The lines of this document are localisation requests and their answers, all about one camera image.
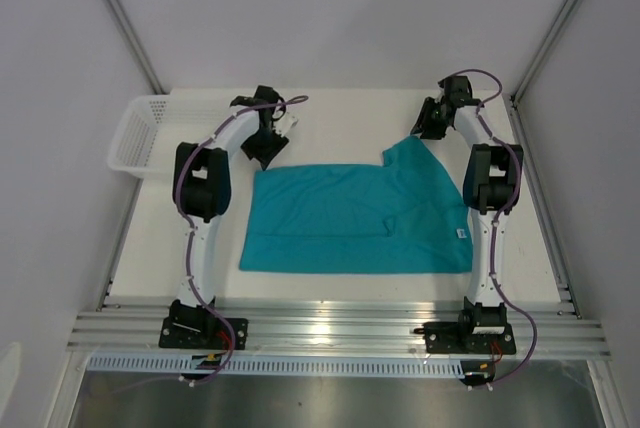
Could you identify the white slotted cable duct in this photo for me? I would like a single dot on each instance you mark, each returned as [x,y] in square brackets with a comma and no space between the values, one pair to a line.
[243,364]

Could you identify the left side aluminium rail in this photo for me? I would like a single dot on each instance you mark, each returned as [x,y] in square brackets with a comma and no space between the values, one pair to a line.
[115,254]

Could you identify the white plastic basket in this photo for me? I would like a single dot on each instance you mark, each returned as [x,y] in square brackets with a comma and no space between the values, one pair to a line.
[152,127]

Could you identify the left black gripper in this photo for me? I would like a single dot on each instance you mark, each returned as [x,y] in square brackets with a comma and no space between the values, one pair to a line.
[265,156]

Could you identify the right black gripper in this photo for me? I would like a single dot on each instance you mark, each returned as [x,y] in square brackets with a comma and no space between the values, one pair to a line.
[422,124]

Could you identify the left aluminium frame post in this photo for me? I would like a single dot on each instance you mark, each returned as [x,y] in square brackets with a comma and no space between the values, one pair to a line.
[134,45]

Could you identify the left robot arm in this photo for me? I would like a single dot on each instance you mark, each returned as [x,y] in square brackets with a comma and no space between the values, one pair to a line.
[202,191]

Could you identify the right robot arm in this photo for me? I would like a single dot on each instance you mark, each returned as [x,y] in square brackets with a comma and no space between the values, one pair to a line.
[491,189]

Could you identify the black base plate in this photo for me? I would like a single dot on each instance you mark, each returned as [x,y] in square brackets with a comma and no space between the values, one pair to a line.
[454,338]
[214,336]

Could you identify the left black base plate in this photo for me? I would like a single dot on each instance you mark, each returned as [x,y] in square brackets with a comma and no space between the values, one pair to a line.
[214,336]

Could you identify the teal t-shirt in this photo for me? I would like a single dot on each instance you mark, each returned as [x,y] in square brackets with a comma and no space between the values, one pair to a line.
[403,216]

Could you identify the aluminium mounting rail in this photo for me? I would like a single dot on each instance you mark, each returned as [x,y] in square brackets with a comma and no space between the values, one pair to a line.
[336,329]

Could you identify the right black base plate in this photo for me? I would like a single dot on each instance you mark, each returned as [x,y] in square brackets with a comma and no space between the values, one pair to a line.
[454,338]

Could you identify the aluminium frame post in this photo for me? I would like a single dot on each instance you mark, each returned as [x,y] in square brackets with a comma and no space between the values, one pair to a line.
[134,45]
[552,35]

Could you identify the right aluminium frame post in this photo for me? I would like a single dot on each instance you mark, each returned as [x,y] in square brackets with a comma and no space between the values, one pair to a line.
[552,35]

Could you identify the right side aluminium rail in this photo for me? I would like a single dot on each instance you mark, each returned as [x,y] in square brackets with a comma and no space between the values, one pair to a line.
[548,229]

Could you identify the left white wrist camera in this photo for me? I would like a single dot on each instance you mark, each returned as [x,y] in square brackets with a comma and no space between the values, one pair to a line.
[284,122]

